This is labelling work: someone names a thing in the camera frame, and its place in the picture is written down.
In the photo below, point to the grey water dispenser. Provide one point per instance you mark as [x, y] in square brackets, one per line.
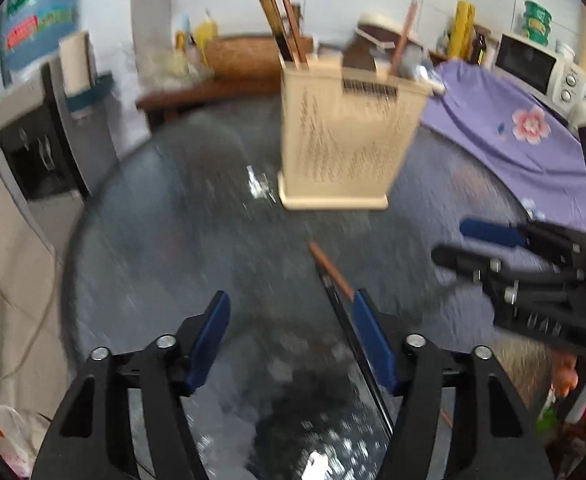
[38, 150]

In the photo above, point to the teal wall holder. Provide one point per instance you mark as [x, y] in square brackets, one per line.
[93, 92]

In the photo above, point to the white microwave oven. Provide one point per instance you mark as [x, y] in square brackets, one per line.
[523, 62]

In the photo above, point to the wooden washstand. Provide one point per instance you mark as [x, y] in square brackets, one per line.
[193, 97]

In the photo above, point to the clear plastic bag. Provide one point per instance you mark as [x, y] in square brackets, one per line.
[173, 67]

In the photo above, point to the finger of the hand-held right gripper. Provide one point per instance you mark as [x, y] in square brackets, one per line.
[463, 260]
[493, 232]

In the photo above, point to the white plastic tub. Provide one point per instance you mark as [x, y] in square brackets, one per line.
[565, 50]

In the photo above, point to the blue water jug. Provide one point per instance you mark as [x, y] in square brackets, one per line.
[38, 15]

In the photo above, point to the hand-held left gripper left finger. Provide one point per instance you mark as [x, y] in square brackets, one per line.
[205, 340]

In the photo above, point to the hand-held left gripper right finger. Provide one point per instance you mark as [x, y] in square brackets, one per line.
[373, 345]

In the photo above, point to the yellow soap pump bottle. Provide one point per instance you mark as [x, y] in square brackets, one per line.
[204, 32]

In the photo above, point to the beige perforated utensil holder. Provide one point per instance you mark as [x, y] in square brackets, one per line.
[343, 145]

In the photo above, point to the beige hanging cloth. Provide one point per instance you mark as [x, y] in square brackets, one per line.
[8, 260]

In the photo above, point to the purple floral cloth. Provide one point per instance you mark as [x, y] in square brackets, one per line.
[483, 125]

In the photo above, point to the brown glass bottle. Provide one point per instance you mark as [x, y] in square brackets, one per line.
[480, 50]

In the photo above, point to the yellow wrap roll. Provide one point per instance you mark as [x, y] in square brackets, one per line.
[460, 30]

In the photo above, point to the woven pattern wash basin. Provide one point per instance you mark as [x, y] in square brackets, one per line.
[238, 57]

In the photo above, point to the white plastic bag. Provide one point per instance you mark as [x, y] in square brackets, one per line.
[13, 440]

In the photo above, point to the brown white rice cooker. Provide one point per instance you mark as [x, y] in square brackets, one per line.
[373, 35]

